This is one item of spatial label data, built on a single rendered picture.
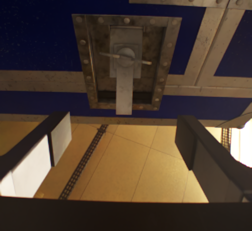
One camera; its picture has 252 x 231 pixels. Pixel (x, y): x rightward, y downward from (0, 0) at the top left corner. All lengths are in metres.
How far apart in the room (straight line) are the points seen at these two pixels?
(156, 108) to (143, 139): 2.53
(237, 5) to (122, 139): 2.68
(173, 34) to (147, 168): 2.49
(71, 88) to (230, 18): 0.24
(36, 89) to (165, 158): 2.54
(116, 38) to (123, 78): 0.05
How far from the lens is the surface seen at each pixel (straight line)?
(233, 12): 0.26
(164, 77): 0.28
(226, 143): 3.09
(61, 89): 0.32
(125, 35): 0.25
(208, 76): 0.30
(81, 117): 0.37
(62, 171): 2.75
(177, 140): 0.16
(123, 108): 0.26
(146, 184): 2.60
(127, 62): 0.24
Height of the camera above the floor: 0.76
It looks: 50 degrees up
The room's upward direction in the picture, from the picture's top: 178 degrees counter-clockwise
